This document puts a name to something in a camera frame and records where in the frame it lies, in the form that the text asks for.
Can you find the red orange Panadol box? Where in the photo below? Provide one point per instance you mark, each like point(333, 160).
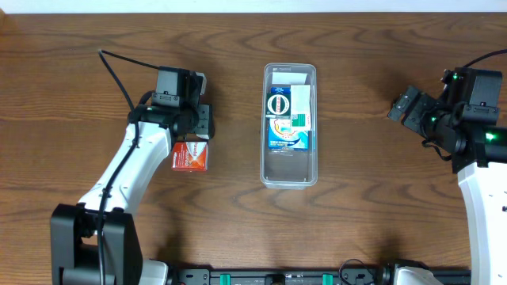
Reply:
point(190, 156)

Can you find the clear plastic container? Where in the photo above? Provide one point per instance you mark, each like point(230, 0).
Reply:
point(289, 169)

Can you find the blue Kool Fever box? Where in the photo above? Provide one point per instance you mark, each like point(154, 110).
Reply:
point(281, 135)

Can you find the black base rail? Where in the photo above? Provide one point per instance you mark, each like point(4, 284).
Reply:
point(353, 271)

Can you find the white green Panadol box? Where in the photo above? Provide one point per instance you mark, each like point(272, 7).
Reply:
point(301, 107)

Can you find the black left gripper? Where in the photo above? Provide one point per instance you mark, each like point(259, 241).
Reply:
point(206, 129)

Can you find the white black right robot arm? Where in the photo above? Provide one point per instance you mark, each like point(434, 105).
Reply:
point(466, 134)

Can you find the green Zam-Buk box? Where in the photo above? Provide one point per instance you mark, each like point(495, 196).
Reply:
point(278, 105)

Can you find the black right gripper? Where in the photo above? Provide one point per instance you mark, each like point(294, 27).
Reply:
point(409, 109)

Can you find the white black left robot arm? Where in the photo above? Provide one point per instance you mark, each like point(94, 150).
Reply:
point(95, 241)

